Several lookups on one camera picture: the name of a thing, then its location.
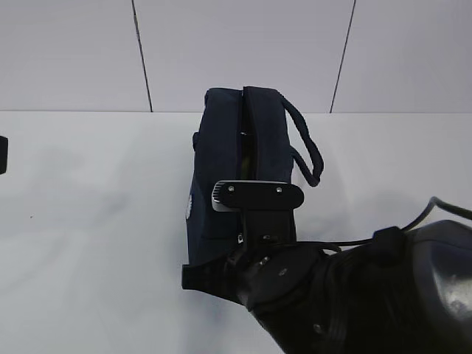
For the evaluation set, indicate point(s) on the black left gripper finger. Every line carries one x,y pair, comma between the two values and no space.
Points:
3,154

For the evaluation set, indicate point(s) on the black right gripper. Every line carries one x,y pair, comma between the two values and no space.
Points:
300,292

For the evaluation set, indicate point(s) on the dark navy lunch bag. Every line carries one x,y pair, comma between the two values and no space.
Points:
252,133

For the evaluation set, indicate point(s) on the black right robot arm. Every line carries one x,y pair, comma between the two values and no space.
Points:
401,292

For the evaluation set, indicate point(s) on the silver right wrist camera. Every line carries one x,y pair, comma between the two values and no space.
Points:
238,195

